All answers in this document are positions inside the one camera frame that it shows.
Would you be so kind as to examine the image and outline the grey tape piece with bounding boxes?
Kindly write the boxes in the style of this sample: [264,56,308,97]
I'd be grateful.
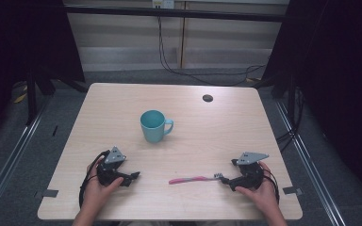
[282,186,304,196]
[41,188,59,199]

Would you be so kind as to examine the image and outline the person's right hand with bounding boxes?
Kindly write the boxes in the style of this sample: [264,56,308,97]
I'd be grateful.
[234,161,281,215]

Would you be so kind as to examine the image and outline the yellow floor tape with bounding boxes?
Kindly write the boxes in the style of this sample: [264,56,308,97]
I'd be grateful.
[12,85,28,105]

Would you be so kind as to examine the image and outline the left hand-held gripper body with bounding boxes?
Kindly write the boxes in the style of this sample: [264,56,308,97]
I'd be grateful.
[96,146,130,186]

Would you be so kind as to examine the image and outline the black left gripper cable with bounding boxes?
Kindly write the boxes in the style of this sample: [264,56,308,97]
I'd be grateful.
[78,150,111,210]

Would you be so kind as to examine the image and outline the person's left hand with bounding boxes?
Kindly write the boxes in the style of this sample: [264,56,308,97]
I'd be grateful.
[83,157,124,210]

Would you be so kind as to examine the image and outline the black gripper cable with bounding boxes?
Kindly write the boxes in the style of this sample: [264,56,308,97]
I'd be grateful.
[78,150,111,210]
[262,169,281,205]

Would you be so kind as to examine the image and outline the black hanging wall cable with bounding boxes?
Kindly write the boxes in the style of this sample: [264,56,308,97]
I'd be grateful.
[157,15,267,87]

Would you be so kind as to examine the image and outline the teal cup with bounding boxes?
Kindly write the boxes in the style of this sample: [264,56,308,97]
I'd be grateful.
[140,109,174,144]

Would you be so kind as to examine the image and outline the black floor cable bundle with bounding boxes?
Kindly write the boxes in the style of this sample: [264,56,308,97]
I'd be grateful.
[276,88,306,153]

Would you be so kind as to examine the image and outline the black metal stand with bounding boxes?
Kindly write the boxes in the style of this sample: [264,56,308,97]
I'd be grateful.
[25,67,58,127]

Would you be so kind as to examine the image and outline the pink toothbrush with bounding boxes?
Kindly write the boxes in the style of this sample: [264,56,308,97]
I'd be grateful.
[168,172,224,186]

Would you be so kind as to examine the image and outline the black horizontal bar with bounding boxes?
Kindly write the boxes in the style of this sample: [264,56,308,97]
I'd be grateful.
[64,5,291,23]

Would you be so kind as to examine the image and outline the white wall socket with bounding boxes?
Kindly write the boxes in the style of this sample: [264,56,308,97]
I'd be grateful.
[151,0,175,9]

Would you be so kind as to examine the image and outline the dark curtain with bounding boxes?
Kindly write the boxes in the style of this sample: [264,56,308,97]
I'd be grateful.
[261,0,362,201]
[0,0,87,149]

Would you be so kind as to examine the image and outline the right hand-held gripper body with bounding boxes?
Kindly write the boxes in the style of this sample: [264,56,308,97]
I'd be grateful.
[231,152,270,190]

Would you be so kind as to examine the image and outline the metal floor rail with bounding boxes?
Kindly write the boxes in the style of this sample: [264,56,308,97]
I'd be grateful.
[274,100,347,226]
[0,102,51,218]

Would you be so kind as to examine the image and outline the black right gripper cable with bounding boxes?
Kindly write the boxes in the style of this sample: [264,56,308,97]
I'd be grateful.
[262,169,281,205]

